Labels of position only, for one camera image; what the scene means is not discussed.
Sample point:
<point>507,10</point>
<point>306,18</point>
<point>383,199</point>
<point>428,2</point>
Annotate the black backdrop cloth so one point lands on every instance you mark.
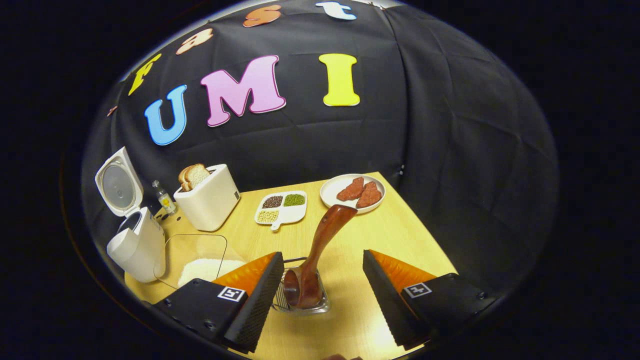
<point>450,150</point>

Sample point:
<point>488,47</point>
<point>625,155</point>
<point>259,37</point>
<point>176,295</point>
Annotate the white divided bean dish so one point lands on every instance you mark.
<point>295,212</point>

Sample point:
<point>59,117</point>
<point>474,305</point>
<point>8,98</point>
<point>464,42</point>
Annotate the white round plate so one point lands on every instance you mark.
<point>330,195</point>

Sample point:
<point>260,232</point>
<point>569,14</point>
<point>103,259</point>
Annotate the red meat piece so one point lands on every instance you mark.
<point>351,190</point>
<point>370,196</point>

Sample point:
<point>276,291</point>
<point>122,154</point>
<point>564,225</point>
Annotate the clear plastic tray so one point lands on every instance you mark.
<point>195,247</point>

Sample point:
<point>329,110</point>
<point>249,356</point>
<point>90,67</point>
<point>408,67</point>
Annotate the bread slice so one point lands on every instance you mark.
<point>197,175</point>
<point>183,181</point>

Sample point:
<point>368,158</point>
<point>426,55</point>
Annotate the white toaster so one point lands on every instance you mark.
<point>210,205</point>

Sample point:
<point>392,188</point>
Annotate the small glass bottle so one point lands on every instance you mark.
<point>166,200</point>

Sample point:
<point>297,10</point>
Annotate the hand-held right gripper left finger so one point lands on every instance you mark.
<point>260,307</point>

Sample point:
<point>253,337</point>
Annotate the brown wooden spoon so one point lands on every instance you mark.
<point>325,235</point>

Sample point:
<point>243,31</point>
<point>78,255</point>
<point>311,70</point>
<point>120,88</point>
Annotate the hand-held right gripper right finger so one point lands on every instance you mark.
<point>390,307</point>

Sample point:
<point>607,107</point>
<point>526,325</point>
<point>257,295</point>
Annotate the white rice cooker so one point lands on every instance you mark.
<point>140,250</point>

